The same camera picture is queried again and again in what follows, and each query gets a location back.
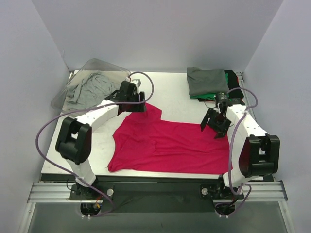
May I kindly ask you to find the pink t-shirt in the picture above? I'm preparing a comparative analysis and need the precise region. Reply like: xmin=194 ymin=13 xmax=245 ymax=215
xmin=108 ymin=104 xmax=229 ymax=175

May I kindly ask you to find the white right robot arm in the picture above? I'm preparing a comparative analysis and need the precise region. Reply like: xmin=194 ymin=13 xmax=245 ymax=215
xmin=200 ymin=103 xmax=280 ymax=198

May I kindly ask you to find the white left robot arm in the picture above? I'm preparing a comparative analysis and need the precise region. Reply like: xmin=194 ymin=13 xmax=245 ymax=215
xmin=55 ymin=79 xmax=146 ymax=200

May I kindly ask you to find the folded green t-shirt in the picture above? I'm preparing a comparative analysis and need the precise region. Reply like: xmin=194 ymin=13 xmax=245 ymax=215
xmin=190 ymin=73 xmax=229 ymax=101

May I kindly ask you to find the folded dark grey t-shirt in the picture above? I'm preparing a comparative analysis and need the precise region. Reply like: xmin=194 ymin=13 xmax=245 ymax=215
xmin=186 ymin=67 xmax=229 ymax=98

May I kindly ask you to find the folded black t-shirt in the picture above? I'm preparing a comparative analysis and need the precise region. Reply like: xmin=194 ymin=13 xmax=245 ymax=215
xmin=198 ymin=70 xmax=244 ymax=102

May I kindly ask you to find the clear plastic bin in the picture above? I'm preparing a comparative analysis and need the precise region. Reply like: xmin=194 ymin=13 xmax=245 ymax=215
xmin=51 ymin=59 xmax=130 ymax=113

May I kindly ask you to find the crumpled light grey t-shirt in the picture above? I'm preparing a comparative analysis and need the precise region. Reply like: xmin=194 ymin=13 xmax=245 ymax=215
xmin=64 ymin=70 xmax=126 ymax=111

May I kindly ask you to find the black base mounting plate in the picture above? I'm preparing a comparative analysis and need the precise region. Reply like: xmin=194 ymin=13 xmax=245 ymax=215
xmin=69 ymin=181 xmax=245 ymax=214

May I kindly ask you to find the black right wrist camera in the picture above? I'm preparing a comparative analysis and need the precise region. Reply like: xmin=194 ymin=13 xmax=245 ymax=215
xmin=215 ymin=92 xmax=229 ymax=104

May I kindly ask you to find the aluminium front frame rail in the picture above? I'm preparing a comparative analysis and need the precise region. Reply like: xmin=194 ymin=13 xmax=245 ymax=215
xmin=28 ymin=182 xmax=288 ymax=203

